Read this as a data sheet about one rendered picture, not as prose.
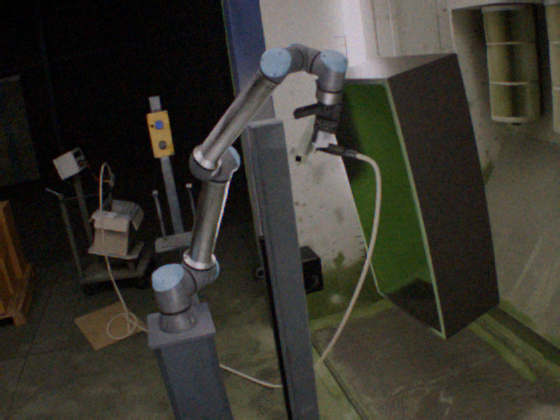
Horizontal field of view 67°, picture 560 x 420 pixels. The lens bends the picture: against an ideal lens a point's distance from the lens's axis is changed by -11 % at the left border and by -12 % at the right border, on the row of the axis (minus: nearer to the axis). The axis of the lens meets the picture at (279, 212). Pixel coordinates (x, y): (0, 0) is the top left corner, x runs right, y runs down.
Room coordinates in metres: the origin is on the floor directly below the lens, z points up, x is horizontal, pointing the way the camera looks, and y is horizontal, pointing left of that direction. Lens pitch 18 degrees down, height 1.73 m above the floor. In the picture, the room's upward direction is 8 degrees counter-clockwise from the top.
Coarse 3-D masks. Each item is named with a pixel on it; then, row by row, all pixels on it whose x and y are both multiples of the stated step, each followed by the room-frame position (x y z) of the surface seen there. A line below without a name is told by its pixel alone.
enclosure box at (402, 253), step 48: (384, 96) 2.36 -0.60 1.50; (432, 96) 1.74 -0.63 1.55; (384, 144) 2.35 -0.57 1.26; (432, 144) 1.73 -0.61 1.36; (384, 192) 2.34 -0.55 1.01; (432, 192) 1.72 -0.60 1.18; (480, 192) 1.81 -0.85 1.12; (384, 240) 2.33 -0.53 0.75; (432, 240) 1.72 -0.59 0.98; (480, 240) 1.81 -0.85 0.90; (384, 288) 2.32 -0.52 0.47; (432, 288) 2.17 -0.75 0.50; (480, 288) 1.81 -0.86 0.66
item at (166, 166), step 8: (152, 104) 2.79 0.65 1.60; (152, 112) 2.79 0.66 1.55; (168, 160) 2.80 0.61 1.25; (168, 168) 2.79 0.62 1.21; (168, 176) 2.79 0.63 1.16; (168, 184) 2.79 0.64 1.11; (168, 192) 2.79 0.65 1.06; (168, 200) 2.79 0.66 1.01; (176, 200) 2.80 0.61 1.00; (176, 208) 2.79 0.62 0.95; (176, 216) 2.79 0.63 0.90; (176, 224) 2.79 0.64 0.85; (176, 232) 2.79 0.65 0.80; (184, 248) 2.79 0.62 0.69; (192, 296) 2.79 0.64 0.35; (192, 304) 2.79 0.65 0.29
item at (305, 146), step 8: (312, 120) 1.85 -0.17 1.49; (312, 128) 1.79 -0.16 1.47; (304, 136) 1.73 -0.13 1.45; (312, 136) 1.74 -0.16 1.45; (304, 144) 1.68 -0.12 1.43; (312, 144) 1.69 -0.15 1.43; (328, 144) 1.71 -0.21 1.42; (336, 144) 1.72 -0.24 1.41; (296, 152) 1.63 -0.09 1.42; (304, 152) 1.63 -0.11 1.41; (328, 152) 1.71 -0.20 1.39; (336, 152) 1.70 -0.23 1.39; (344, 152) 1.69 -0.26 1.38; (352, 152) 1.69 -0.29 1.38; (296, 160) 1.64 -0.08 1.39; (304, 160) 1.63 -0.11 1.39
